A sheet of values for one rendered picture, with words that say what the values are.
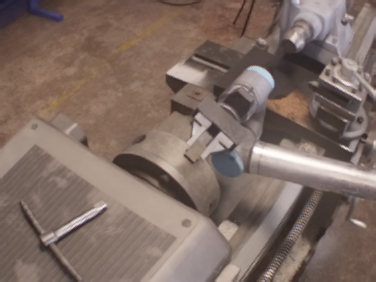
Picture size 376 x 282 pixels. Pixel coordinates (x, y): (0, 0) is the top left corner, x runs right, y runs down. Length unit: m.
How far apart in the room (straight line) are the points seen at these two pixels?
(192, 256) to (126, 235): 0.11
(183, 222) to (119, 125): 2.10
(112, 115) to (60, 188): 2.10
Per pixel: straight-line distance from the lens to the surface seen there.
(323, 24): 1.76
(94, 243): 0.70
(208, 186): 1.00
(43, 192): 0.78
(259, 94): 1.18
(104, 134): 2.74
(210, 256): 0.72
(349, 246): 2.41
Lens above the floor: 1.93
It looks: 46 degrees down
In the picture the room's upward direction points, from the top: 4 degrees clockwise
